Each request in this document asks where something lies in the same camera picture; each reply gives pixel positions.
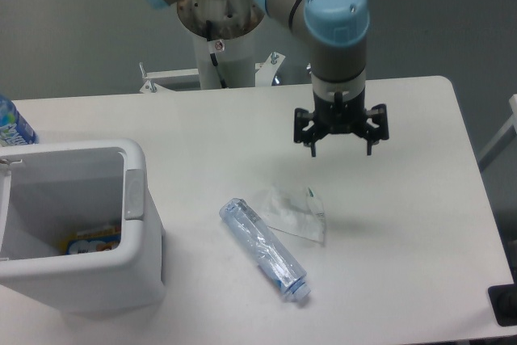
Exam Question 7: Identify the black clamp at table edge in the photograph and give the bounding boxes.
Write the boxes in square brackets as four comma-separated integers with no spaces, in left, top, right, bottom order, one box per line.
[488,284,516,327]

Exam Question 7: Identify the blue labelled water bottle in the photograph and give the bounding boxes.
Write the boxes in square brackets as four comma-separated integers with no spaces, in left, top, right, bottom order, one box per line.
[1,95,39,147]

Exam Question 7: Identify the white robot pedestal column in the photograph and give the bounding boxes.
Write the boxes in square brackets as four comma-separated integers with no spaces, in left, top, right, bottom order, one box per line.
[176,0,267,90]

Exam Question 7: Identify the white metal table frame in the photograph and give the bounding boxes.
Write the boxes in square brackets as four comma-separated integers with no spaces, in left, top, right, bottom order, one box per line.
[138,51,314,94]

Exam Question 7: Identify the clear plastic wrapper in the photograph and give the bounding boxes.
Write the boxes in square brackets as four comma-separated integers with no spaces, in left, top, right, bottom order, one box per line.
[252,185,326,246]

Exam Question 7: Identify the crushed clear plastic bottle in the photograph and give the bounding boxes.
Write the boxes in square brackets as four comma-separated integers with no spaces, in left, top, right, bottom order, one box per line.
[219,198,311,303]

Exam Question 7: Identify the white plastic trash can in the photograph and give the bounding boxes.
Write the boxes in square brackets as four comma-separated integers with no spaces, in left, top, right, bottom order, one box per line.
[1,139,166,313]

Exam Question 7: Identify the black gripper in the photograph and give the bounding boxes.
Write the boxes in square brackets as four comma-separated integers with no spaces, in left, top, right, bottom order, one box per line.
[293,90,389,158]

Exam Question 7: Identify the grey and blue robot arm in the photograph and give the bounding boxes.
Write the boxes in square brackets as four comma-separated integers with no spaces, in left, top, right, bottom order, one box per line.
[147,0,389,148]

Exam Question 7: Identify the black cable on pedestal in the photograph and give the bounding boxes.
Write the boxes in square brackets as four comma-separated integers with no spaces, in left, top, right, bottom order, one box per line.
[204,19,229,90]

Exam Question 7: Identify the white frame at right edge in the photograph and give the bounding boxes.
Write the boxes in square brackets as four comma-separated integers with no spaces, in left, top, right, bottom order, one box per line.
[477,94,516,172]

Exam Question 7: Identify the colourful snack package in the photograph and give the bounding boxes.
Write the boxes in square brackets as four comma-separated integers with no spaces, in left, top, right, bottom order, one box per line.
[58,223,121,255]

